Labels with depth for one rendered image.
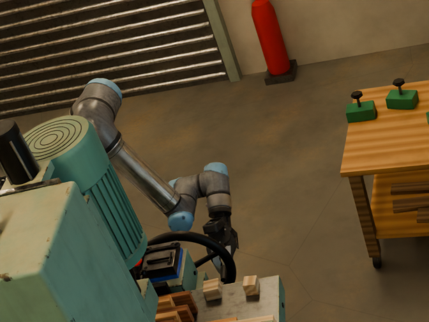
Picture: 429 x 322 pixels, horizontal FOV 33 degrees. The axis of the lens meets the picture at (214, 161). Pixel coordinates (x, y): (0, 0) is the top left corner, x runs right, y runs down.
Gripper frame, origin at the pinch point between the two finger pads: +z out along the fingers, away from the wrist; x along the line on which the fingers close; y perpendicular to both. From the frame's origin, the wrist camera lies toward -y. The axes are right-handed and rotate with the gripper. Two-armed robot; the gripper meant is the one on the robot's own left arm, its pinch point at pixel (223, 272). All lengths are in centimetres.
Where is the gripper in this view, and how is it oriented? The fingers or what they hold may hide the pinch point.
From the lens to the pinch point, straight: 213.5
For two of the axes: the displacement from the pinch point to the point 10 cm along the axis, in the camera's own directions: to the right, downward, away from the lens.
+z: 0.8, 9.0, -4.2
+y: 3.1, 3.8, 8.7
